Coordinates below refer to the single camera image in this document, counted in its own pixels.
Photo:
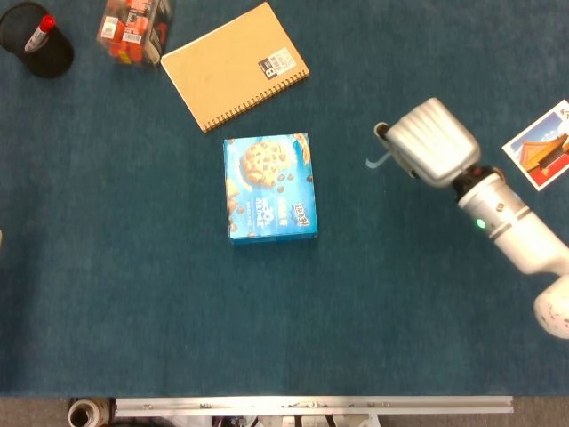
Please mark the tape roll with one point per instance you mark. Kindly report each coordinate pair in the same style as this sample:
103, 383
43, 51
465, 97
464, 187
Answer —
84, 413

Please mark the black mesh pen holder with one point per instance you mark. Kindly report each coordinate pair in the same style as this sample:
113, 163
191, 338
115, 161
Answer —
51, 58

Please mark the aluminium profile rail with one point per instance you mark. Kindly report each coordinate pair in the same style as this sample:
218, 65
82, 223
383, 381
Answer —
311, 405

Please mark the kraft spiral notebook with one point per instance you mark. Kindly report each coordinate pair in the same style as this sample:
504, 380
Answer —
226, 71

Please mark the palace picture postcard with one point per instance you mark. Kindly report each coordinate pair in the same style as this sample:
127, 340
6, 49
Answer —
542, 151

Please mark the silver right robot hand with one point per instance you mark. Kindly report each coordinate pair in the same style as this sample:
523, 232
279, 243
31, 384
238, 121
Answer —
435, 142

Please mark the blue felt table cloth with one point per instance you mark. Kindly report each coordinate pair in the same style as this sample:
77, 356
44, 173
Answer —
178, 311

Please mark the red cap marker pen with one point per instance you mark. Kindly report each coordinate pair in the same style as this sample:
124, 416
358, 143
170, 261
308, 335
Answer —
39, 34

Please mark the clear box of red clips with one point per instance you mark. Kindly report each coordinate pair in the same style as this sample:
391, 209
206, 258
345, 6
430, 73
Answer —
129, 35

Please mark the blue cookie box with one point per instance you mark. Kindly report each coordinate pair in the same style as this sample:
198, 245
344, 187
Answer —
271, 195

